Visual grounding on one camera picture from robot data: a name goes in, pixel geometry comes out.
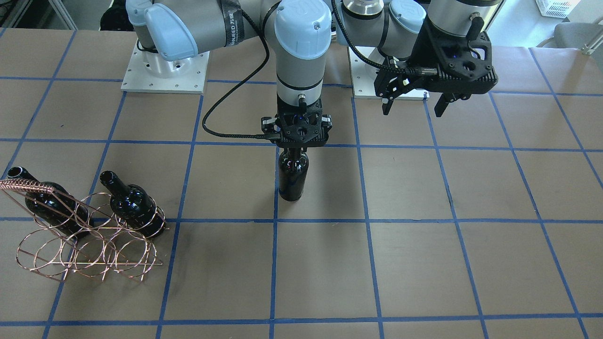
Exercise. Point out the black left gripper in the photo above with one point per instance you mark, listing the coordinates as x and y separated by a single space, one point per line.
432 48

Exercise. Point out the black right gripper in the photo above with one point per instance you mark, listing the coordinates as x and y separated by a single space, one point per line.
267 126

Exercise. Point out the dark wine bottle carried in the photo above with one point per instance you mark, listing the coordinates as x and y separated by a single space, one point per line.
293 165

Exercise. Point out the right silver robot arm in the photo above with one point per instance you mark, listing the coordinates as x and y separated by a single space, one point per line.
173 33

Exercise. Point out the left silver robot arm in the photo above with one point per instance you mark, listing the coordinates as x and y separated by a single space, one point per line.
377 29

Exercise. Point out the dark wine bottle near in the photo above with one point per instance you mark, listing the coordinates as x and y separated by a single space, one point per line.
132 204

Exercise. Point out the dark wine bottle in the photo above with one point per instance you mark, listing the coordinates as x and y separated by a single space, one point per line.
132 204
52 202

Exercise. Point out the dark wine bottle far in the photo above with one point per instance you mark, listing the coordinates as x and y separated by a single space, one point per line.
52 202

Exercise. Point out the copper wire wine basket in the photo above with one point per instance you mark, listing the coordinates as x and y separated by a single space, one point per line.
102 244

